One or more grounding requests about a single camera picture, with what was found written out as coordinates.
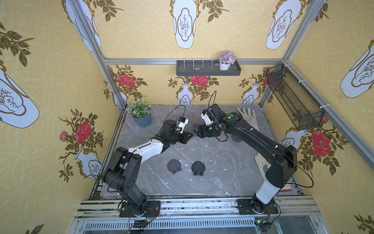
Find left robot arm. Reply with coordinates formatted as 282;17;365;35
101;117;193;214

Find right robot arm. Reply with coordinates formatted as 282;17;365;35
197;104;297;205

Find purple phone stand front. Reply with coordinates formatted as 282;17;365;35
167;159;182;175

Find black phone stand front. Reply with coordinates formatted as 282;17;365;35
191;161;206;176

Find green plant blue pot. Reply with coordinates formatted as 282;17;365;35
126;99;152;127

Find grey work glove back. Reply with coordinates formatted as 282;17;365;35
236;107;259;130

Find purple flower white pot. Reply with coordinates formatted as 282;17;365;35
219;50;236;71

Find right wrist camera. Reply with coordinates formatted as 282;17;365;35
201;108;214;126

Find grey wall shelf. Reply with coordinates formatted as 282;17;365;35
176;59;242;77

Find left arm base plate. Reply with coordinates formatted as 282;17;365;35
118;200;161;218

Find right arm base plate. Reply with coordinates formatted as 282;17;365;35
234;197;280;216

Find black wire mesh basket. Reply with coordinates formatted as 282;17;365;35
265;64;324;130

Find aluminium frame rail front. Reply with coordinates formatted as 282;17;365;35
69;196;330;234

